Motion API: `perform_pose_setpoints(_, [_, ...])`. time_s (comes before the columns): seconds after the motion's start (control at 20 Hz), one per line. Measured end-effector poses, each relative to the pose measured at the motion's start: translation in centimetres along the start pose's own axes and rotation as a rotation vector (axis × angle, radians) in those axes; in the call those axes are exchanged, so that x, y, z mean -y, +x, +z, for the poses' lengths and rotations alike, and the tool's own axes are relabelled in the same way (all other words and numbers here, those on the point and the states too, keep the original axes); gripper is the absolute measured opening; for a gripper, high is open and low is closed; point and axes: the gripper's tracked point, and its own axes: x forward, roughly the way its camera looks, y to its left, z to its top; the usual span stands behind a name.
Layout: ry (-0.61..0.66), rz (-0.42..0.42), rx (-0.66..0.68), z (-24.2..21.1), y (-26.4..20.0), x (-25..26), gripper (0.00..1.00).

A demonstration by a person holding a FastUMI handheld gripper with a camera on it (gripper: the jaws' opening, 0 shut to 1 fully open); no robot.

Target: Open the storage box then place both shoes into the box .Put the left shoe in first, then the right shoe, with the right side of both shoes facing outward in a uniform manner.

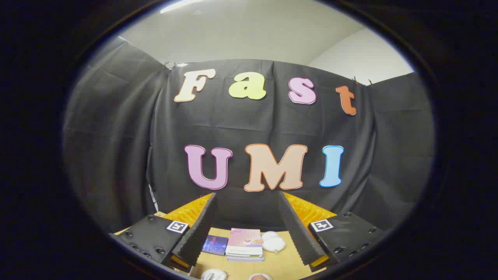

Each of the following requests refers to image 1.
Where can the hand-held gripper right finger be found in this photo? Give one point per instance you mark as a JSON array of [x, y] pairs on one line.
[[342, 237]]

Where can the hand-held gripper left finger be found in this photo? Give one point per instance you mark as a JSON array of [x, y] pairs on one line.
[[155, 239]]

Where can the blue cover book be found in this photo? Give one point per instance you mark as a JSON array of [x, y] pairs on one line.
[[214, 245]]

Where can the white plush toy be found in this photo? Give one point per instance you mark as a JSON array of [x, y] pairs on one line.
[[274, 244]]

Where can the white spine book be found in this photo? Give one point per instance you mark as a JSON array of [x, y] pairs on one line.
[[243, 256]]

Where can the pink cover book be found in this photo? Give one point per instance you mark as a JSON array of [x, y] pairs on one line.
[[245, 241]]

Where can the lavender cover book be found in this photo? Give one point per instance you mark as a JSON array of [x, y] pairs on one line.
[[247, 259]]

